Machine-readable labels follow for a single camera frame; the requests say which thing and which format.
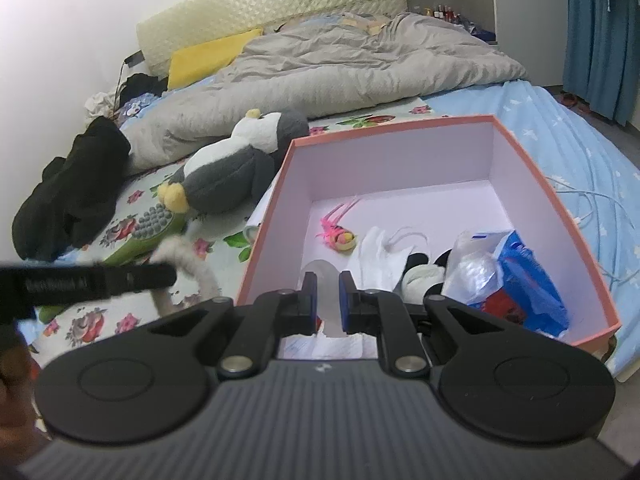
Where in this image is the white tissue paper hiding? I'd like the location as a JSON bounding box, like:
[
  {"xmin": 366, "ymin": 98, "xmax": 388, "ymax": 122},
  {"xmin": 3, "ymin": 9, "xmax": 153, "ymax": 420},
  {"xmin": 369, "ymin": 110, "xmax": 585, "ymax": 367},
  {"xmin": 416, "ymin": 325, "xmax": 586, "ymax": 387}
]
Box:
[{"xmin": 346, "ymin": 226, "xmax": 430, "ymax": 292}]

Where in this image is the pink feather toy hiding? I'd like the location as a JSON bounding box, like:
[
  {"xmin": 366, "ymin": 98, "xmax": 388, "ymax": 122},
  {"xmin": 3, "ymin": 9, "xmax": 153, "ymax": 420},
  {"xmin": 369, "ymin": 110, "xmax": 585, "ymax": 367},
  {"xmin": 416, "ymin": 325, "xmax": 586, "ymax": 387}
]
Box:
[{"xmin": 317, "ymin": 198, "xmax": 359, "ymax": 254}]

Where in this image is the white fluffy hair scrunchie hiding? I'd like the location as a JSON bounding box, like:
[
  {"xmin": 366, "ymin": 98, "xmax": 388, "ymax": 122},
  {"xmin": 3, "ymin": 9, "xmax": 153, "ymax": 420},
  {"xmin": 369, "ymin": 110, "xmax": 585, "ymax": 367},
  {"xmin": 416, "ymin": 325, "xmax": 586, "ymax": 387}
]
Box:
[{"xmin": 149, "ymin": 235, "xmax": 220, "ymax": 318}]

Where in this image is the blue red plastic snack bag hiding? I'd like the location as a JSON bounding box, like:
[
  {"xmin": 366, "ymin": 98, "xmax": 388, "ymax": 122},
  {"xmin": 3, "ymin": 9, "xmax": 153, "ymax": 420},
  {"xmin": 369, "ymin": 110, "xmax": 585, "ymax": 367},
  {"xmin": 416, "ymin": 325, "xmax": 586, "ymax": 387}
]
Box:
[{"xmin": 442, "ymin": 231, "xmax": 570, "ymax": 338}]

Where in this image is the small panda plush toy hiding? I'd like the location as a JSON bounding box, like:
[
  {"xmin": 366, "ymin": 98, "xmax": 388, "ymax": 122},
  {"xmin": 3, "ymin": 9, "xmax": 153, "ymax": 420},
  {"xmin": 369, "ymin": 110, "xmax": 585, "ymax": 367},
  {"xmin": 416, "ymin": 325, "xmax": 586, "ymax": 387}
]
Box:
[{"xmin": 397, "ymin": 252, "xmax": 449, "ymax": 304}]

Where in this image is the left hand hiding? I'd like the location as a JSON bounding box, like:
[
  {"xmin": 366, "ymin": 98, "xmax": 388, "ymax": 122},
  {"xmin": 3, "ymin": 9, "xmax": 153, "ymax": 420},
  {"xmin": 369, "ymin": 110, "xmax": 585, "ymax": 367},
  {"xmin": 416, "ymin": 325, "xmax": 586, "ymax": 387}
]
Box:
[{"xmin": 1, "ymin": 344, "xmax": 48, "ymax": 465}]

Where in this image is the white spray can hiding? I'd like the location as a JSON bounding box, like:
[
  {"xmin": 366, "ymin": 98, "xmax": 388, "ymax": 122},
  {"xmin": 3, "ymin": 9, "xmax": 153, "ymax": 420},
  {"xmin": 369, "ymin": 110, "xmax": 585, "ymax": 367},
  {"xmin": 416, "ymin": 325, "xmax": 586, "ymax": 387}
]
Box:
[{"xmin": 243, "ymin": 224, "xmax": 259, "ymax": 245}]

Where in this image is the black clothing pile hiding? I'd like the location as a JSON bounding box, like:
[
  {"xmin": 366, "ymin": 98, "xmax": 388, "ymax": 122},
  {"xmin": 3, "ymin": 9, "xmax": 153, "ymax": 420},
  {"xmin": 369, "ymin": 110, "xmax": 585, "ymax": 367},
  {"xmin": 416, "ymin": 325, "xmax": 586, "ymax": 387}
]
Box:
[{"xmin": 12, "ymin": 116, "xmax": 130, "ymax": 262}]

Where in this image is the pink cardboard box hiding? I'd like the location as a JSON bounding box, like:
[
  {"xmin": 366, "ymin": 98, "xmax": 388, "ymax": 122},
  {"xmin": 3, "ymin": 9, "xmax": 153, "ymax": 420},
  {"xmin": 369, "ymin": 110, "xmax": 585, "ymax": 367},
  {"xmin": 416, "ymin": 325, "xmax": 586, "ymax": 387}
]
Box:
[{"xmin": 236, "ymin": 116, "xmax": 620, "ymax": 351}]

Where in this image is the grey penguin plush toy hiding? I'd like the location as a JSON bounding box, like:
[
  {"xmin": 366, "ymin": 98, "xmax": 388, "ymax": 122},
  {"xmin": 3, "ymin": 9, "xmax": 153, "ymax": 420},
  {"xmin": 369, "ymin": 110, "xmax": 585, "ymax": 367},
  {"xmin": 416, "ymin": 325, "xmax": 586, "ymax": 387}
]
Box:
[{"xmin": 157, "ymin": 108, "xmax": 310, "ymax": 214}]

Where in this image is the green massage brush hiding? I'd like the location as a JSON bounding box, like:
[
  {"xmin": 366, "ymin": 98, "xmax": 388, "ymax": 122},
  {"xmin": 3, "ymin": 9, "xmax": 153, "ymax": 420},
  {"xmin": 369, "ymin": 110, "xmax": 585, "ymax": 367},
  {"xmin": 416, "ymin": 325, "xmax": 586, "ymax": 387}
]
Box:
[{"xmin": 37, "ymin": 204, "xmax": 189, "ymax": 323}]

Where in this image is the grey quilt blanket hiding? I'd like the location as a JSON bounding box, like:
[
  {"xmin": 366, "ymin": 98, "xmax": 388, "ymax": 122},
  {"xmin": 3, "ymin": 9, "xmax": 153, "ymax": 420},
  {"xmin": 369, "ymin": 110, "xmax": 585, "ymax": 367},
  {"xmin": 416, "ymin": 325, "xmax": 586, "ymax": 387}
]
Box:
[{"xmin": 122, "ymin": 13, "xmax": 527, "ymax": 174}]

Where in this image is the yellow pillow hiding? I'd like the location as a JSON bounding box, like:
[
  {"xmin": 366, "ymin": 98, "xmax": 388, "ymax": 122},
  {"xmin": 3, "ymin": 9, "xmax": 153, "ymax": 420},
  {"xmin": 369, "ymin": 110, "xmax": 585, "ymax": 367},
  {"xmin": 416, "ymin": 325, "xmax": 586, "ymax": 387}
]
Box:
[{"xmin": 167, "ymin": 28, "xmax": 264, "ymax": 90}]

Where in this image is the light blue bed sheet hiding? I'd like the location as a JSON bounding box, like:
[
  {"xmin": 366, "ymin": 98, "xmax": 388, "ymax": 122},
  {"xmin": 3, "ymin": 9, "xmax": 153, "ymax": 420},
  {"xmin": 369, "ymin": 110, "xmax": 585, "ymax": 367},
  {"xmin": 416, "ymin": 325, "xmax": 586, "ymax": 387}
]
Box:
[{"xmin": 422, "ymin": 80, "xmax": 639, "ymax": 382}]

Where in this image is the blue curtain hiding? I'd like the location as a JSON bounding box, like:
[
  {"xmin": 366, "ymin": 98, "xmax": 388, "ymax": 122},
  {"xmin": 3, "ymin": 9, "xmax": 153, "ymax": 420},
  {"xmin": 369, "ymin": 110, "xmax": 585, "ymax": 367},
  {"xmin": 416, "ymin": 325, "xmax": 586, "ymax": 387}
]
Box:
[{"xmin": 563, "ymin": 0, "xmax": 639, "ymax": 126}]

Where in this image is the white cabinet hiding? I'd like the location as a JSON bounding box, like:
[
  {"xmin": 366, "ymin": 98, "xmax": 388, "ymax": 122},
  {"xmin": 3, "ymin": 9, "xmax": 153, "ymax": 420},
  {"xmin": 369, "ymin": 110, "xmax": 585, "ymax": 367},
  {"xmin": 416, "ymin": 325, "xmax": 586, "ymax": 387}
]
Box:
[{"xmin": 494, "ymin": 0, "xmax": 567, "ymax": 87}]

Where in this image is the white cable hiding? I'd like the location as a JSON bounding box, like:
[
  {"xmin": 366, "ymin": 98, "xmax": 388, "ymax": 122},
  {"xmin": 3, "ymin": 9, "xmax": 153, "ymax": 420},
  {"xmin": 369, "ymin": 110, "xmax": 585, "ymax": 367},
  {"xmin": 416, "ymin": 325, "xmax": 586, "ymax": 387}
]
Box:
[{"xmin": 544, "ymin": 173, "xmax": 640, "ymax": 286}]

